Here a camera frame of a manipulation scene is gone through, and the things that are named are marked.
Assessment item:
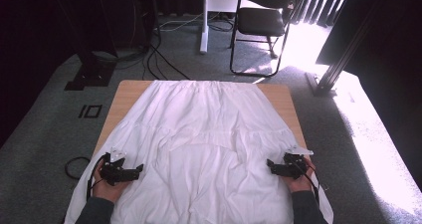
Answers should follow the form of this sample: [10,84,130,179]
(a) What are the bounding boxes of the left hand-held gripper cable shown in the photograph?
[86,152,111,202]

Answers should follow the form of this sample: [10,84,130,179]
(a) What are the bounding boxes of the black folding chair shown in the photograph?
[229,0,303,79]

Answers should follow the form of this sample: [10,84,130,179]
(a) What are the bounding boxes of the right hand-held gripper cable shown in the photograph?
[292,158,321,206]

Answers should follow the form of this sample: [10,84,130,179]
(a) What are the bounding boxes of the black floor cables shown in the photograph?
[141,14,192,82]

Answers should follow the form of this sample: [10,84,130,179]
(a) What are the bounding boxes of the aluminium profile stand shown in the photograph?
[305,0,379,98]

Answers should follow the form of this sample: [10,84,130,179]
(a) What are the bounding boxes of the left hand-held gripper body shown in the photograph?
[99,147,132,187]

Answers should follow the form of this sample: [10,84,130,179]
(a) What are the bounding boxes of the black stand with base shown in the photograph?
[49,0,117,92]

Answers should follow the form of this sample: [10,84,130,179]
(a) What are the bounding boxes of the white skirt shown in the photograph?
[64,79,334,224]

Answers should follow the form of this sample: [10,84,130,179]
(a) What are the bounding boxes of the person's right hand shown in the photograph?
[282,157,317,194]

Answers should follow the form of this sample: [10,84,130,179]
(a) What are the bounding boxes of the black cable loop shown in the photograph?
[64,155,93,180]

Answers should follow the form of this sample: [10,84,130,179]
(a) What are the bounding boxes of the person's left hand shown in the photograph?
[92,165,132,204]

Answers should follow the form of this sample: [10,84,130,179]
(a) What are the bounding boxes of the white floor cable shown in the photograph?
[158,12,205,33]

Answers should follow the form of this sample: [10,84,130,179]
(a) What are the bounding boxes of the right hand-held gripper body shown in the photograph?
[281,145,315,180]

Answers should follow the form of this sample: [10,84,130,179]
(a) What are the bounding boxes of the hand-held gripper cable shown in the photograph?
[86,152,111,202]
[292,158,321,206]

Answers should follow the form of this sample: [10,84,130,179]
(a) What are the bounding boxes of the pleated dark curtain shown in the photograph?
[291,0,353,29]

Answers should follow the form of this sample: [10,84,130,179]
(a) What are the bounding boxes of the white desk leg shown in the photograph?
[198,0,241,55]

